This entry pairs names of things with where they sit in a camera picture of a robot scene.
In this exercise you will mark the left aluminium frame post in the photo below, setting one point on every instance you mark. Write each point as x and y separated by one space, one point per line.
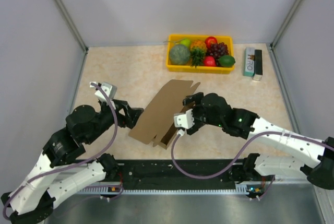
70 24

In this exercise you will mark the brown cardboard box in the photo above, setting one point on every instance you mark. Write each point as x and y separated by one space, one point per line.
156 124

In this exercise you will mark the red apple at front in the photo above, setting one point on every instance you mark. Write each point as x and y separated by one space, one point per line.
209 61

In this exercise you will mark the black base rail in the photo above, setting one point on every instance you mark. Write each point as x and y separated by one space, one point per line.
175 177

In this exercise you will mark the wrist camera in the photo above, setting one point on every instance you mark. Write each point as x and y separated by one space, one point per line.
104 90
183 121

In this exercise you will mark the white and black carton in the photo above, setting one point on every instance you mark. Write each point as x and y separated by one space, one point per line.
253 63

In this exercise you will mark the green netted melon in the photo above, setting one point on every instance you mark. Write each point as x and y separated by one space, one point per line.
179 55

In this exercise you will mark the orange pineapple with leaves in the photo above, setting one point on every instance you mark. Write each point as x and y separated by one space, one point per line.
198 51

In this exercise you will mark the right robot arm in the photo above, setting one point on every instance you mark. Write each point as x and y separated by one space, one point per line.
307 157

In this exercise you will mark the aluminium frame post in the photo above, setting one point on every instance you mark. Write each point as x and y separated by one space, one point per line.
288 19
70 24

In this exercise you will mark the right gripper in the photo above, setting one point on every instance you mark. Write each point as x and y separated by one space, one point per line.
197 125

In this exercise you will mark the red apple at back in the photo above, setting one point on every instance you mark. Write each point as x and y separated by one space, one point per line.
209 41

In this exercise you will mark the yellow plastic fruit bin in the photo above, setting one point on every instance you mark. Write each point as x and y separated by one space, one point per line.
174 39

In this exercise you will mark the light green apple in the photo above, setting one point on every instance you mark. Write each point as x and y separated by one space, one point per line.
186 42

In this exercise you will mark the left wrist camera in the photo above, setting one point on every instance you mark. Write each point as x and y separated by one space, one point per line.
104 90

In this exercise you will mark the right aluminium frame post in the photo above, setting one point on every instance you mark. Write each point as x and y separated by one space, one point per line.
288 19

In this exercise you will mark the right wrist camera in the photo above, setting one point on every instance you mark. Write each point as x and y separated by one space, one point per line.
183 121

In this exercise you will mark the dark green lime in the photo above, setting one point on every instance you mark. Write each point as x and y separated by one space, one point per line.
226 61

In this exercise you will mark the dark purple grape bunch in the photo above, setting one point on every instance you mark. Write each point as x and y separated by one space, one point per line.
217 50

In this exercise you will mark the red apple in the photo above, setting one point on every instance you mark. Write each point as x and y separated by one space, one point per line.
209 41
209 61

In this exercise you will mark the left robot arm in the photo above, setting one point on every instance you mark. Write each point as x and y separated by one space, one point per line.
39 194

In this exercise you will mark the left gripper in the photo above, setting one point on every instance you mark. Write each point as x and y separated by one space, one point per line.
132 115

